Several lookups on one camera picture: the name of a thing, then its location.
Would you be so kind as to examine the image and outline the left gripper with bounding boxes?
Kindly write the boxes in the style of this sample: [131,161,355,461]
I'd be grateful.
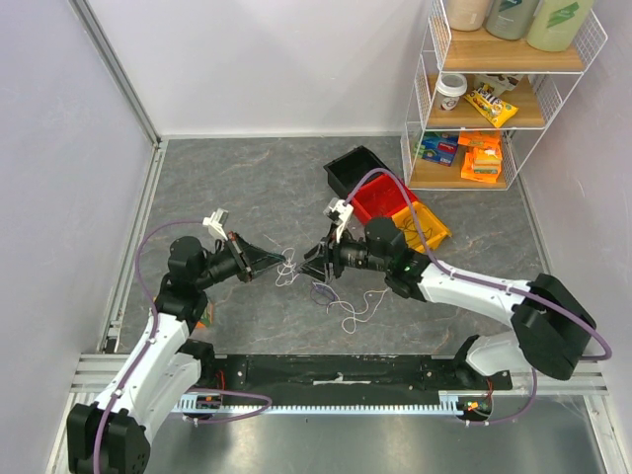
[195,231,285,289]

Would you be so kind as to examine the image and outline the purple wire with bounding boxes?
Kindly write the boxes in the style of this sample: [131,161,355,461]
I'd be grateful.
[309,279,342,307]

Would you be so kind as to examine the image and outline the black wire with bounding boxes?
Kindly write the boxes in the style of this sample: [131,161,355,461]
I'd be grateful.
[399,211,438,246]

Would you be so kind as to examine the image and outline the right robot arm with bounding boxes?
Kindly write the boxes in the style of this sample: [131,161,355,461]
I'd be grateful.
[300,217,596,389]

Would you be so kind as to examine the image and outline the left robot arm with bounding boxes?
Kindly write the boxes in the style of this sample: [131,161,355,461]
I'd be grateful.
[66,232,285,473]

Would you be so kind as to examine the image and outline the red plastic bin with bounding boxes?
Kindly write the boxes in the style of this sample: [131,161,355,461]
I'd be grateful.
[352,174,408,225]

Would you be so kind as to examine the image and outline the black plastic bin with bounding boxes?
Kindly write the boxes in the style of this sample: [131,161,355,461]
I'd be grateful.
[323,146,387,198]

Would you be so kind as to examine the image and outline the yellow plastic bin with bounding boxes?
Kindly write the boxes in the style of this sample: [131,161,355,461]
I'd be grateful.
[391,201,452,253]

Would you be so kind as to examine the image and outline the blue green box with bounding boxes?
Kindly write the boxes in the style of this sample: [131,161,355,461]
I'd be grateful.
[414,131,458,167]

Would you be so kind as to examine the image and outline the orange snack packs stack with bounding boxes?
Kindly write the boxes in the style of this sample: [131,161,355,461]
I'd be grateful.
[458,130,503,184]

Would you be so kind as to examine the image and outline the white paper coffee cup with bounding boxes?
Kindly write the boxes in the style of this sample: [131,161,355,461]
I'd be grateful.
[435,73,468,112]

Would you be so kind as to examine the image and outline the yellow candy bag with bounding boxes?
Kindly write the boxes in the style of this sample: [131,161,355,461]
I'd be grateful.
[464,88,518,128]

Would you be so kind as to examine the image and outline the brown white snack box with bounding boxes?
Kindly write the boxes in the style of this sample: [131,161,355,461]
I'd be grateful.
[473,73,524,97]

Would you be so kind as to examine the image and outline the beige bottle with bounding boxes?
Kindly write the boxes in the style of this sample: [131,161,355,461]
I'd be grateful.
[445,0,492,32]

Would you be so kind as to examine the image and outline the grey green bottle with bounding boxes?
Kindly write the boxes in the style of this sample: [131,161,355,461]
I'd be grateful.
[485,0,539,40]

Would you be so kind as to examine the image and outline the light green bottle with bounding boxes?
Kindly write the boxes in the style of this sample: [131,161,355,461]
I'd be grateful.
[526,0,594,52]

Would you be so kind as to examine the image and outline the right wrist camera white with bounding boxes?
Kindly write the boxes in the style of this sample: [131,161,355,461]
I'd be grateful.
[324,197,354,243]

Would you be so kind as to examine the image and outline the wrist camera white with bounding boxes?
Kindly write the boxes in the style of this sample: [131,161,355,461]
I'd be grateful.
[324,197,354,243]
[202,207,229,242]

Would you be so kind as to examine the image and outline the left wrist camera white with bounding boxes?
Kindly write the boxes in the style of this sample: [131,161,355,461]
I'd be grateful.
[202,207,229,242]

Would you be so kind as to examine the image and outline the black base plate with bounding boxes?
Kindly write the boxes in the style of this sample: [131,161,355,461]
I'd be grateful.
[197,355,513,404]

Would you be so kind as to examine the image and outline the white slotted cable duct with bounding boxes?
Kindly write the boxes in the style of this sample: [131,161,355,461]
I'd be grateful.
[171,391,493,419]

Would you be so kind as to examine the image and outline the white wire shelf rack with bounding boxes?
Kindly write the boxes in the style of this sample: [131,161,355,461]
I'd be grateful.
[401,1,607,191]

